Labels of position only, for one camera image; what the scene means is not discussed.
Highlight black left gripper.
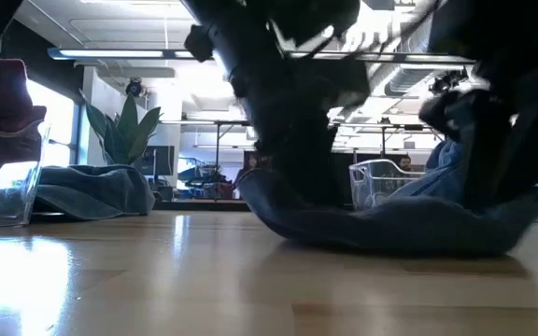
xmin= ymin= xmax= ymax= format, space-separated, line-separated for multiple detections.
xmin=182 ymin=0 xmax=373 ymax=207

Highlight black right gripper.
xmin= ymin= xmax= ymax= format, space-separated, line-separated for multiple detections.
xmin=418 ymin=78 xmax=517 ymax=212

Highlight dark blue baseball cap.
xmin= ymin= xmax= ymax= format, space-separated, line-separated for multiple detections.
xmin=238 ymin=167 xmax=538 ymax=258
xmin=33 ymin=163 xmax=157 ymax=221

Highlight clear plastic bin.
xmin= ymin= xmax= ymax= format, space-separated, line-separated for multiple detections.
xmin=348 ymin=159 xmax=438 ymax=211
xmin=0 ymin=121 xmax=51 ymax=231

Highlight black ceiling spotlight cluster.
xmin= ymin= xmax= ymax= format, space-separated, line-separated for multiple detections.
xmin=430 ymin=69 xmax=467 ymax=94

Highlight black computer monitor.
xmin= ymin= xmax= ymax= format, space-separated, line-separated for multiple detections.
xmin=135 ymin=145 xmax=176 ymax=177

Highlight green snake plant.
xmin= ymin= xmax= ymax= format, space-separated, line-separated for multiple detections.
xmin=80 ymin=92 xmax=163 ymax=167

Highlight black partition wall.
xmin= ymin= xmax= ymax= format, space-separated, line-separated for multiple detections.
xmin=333 ymin=152 xmax=353 ymax=206

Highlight silver ventilation duct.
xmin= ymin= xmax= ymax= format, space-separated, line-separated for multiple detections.
xmin=380 ymin=27 xmax=438 ymax=97

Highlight black ceiling camera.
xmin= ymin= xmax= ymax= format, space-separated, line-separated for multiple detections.
xmin=125 ymin=77 xmax=145 ymax=98

